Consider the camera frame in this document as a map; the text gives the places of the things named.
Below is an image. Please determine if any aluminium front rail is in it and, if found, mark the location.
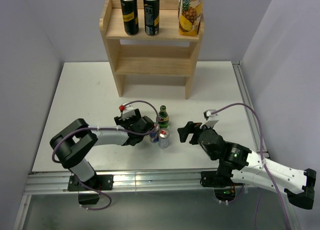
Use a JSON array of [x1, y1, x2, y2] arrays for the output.
[[22, 167, 217, 196]]

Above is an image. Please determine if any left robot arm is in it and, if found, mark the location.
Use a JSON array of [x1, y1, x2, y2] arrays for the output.
[[49, 108, 155, 190]]

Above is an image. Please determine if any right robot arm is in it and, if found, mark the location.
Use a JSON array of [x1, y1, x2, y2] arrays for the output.
[[177, 121, 317, 210]]

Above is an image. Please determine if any blue silver can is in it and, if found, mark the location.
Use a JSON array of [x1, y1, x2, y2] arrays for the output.
[[158, 128, 170, 149], [149, 123, 160, 143]]

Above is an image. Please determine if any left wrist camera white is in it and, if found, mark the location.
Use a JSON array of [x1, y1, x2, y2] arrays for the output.
[[119, 101, 136, 120]]

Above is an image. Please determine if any blue silver can left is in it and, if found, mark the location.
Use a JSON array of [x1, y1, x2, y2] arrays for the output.
[[149, 123, 160, 143]]

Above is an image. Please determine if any green glass bottle right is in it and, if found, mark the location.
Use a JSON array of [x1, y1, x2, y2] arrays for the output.
[[158, 105, 170, 128]]

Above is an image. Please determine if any pineapple juice carton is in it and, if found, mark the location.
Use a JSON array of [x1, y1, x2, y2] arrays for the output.
[[178, 0, 204, 37]]

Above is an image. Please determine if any blue silver can right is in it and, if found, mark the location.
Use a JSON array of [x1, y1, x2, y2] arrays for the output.
[[158, 128, 170, 149]]

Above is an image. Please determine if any black yellow tall can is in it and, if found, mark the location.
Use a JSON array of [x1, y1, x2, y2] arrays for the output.
[[120, 0, 139, 36]]

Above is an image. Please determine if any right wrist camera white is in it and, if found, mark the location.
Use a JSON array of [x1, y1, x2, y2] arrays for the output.
[[200, 109, 219, 129]]

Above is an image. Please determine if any aluminium side rail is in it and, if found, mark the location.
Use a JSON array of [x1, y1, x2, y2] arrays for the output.
[[231, 61, 301, 230]]

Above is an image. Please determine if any dark grey can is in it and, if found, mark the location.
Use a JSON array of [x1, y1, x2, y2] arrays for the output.
[[143, 0, 160, 36]]

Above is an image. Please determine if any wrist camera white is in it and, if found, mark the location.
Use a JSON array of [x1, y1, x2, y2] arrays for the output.
[[200, 109, 219, 129], [119, 101, 136, 120]]

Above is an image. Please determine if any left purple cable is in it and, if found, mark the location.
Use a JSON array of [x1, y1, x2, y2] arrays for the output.
[[51, 100, 160, 211]]

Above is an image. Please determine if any wooden two-tier shelf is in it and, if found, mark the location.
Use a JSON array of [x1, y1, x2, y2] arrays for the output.
[[99, 0, 205, 99]]

